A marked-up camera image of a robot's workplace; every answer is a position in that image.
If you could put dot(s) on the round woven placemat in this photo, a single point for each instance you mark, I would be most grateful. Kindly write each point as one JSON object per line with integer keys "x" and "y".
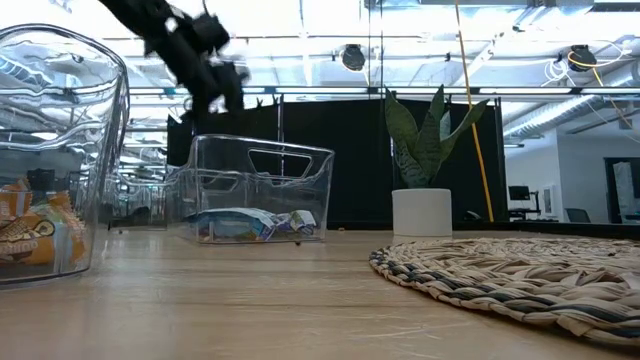
{"x": 500, "y": 280}

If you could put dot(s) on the orange green granola bar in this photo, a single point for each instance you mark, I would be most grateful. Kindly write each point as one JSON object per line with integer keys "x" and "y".
{"x": 30, "y": 240}

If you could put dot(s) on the black curtain partition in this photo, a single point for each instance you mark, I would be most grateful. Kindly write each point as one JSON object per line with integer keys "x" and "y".
{"x": 365, "y": 165}

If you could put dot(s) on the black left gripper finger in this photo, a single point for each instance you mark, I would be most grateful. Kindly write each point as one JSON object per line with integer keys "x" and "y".
{"x": 232, "y": 85}
{"x": 202, "y": 105}

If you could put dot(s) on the black chair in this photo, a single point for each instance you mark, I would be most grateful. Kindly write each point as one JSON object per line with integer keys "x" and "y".
{"x": 577, "y": 215}

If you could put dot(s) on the silver ventilation duct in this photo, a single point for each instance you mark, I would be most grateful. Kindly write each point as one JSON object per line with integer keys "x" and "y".
{"x": 550, "y": 115}

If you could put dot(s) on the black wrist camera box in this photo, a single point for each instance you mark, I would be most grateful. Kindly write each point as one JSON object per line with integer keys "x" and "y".
{"x": 212, "y": 32}

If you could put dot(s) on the snake plant in white pot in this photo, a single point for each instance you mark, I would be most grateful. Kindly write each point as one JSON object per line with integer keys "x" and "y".
{"x": 421, "y": 212}

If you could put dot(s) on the clear plastic bin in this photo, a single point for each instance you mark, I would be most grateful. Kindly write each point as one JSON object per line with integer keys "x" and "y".
{"x": 225, "y": 170}
{"x": 105, "y": 150}

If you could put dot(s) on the small dark monitor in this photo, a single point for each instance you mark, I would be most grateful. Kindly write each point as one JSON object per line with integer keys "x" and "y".
{"x": 519, "y": 193}

